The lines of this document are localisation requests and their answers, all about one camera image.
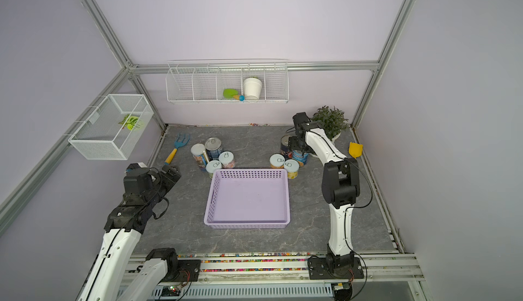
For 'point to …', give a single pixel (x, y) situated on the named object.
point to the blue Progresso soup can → (297, 155)
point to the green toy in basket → (132, 122)
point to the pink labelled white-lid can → (227, 159)
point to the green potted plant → (331, 120)
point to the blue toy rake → (178, 144)
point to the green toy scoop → (230, 93)
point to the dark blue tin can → (213, 146)
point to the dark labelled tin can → (285, 150)
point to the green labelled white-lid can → (211, 166)
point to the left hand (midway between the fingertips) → (174, 174)
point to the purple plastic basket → (248, 199)
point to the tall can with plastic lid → (197, 152)
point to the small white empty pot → (252, 88)
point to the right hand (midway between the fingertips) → (300, 146)
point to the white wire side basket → (116, 126)
